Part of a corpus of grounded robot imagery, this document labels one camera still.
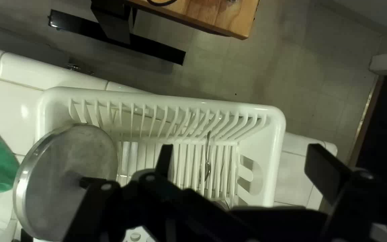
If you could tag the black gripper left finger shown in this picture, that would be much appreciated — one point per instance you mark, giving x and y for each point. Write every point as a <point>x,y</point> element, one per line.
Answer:
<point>164,158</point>

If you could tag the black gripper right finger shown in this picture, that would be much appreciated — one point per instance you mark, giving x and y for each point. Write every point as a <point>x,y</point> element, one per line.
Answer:
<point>326,169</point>

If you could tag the white plastic dish rack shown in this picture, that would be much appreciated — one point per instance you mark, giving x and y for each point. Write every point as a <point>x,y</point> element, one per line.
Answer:
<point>256,134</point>

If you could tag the round metal plate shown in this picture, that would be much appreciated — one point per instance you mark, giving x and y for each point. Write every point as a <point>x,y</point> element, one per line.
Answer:
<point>60,169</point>

